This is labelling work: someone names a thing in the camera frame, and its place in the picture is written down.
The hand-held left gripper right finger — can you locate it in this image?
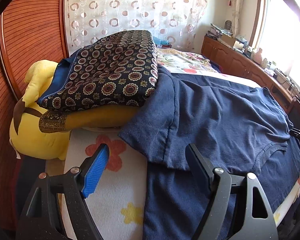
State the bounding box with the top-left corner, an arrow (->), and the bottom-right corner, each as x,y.
185,143 -> 278,240

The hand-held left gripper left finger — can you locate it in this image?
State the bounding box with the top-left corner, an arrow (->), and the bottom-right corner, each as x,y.
16,143 -> 110,240

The navy printed t-shirt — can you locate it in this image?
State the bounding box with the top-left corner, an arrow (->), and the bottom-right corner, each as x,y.
118,66 -> 300,240

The white flower-print bedsheet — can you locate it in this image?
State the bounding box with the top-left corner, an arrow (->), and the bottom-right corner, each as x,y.
46,69 -> 300,240

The mustard yellow folded cloth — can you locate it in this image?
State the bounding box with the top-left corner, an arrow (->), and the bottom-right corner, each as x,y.
39,104 -> 143,133

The yellow plush toy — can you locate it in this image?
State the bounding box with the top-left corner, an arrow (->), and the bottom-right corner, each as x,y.
9,60 -> 70,161

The pink bottle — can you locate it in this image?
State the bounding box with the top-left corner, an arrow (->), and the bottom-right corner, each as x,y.
254,47 -> 264,64

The wooden framed window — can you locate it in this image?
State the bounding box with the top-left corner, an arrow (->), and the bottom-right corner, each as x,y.
250,0 -> 300,98

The long wooden cabinet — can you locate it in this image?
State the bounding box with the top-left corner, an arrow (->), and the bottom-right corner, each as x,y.
201,35 -> 300,120

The dark patterned pillow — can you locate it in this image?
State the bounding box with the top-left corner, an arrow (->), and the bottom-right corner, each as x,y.
37,30 -> 159,112

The cardboard box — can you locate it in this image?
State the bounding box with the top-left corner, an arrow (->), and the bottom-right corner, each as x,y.
219,34 -> 237,46

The stack of folded cloths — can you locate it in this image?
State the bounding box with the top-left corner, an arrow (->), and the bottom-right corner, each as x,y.
207,23 -> 233,39

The blue tissue packet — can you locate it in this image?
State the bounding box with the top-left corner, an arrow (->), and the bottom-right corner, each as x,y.
154,39 -> 172,48

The beige window curtain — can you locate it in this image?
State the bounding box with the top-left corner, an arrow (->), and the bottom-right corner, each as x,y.
226,0 -> 244,37

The brown slatted wooden wardrobe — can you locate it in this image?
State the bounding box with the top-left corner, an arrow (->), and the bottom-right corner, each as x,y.
0,0 -> 70,230

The sheer circle-patterned curtain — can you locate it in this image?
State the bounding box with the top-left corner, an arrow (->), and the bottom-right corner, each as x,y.
62,0 -> 208,55

